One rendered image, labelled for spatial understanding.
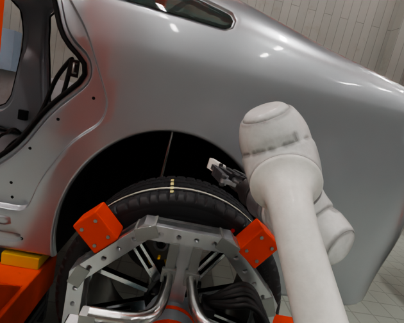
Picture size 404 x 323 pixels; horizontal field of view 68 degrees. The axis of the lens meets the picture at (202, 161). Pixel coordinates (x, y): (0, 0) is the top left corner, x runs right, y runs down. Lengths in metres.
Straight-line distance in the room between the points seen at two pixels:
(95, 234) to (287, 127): 0.54
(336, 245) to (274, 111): 0.23
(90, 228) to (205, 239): 0.28
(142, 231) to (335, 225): 0.44
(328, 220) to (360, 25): 5.58
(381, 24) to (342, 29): 0.66
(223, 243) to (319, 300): 0.44
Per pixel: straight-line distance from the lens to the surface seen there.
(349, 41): 5.90
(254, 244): 0.79
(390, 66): 5.99
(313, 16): 5.70
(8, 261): 1.41
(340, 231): 0.52
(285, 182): 0.40
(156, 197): 0.83
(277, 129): 0.42
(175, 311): 0.84
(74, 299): 0.89
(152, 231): 0.76
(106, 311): 0.66
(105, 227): 0.78
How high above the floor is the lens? 1.43
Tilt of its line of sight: 11 degrees down
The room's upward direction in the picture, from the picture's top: 13 degrees clockwise
